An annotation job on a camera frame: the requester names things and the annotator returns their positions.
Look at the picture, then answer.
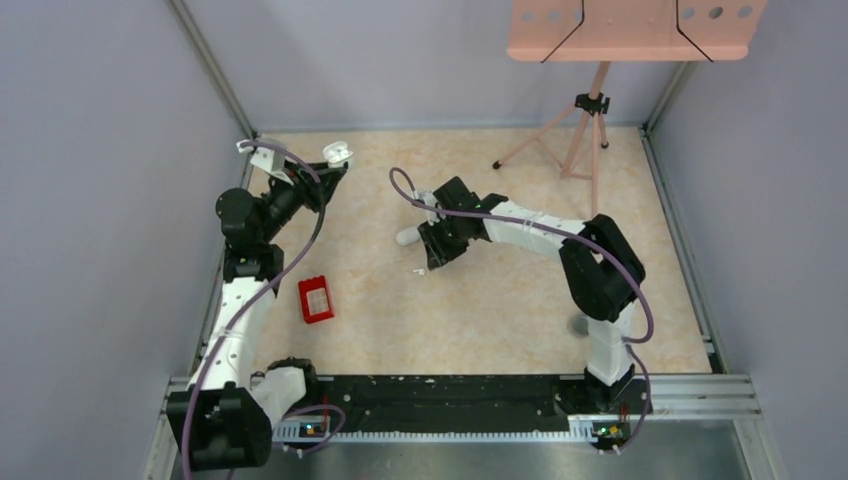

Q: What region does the purple handheld microphone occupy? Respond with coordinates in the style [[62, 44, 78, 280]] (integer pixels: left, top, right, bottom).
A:
[[569, 315, 589, 338]]

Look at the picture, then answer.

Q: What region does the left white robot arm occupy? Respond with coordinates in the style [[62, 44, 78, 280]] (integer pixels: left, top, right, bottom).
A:
[[165, 161, 352, 478]]

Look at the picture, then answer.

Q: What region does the small white square earbud case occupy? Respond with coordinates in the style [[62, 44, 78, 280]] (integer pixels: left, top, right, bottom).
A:
[[322, 141, 354, 168]]

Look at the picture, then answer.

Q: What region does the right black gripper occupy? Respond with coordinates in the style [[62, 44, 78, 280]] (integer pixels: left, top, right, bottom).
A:
[[418, 213, 469, 271]]

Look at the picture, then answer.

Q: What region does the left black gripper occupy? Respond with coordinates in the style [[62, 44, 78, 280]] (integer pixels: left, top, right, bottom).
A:
[[258, 159, 344, 242]]

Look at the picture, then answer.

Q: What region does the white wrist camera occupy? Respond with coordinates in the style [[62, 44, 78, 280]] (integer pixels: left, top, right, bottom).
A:
[[414, 190, 441, 224], [236, 139, 294, 185]]

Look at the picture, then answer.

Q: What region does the white oval charging case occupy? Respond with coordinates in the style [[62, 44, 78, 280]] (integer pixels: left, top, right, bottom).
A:
[[395, 227, 421, 247]]

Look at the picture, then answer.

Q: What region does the pink music stand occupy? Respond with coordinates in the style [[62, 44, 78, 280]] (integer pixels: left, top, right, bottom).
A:
[[492, 0, 770, 220]]

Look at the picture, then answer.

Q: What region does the red plastic box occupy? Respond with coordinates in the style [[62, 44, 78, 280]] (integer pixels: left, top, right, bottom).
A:
[[298, 275, 335, 324]]

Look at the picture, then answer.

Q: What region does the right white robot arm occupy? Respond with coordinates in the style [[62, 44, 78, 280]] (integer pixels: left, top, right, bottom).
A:
[[413, 177, 645, 412]]

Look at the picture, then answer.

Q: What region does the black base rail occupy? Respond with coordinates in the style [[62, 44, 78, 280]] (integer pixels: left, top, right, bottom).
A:
[[297, 374, 653, 434]]

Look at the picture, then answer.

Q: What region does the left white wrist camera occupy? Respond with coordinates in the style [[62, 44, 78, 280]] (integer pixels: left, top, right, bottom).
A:
[[236, 139, 294, 185]]

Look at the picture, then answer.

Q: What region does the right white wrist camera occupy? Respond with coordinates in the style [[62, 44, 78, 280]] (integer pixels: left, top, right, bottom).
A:
[[414, 190, 441, 224]]

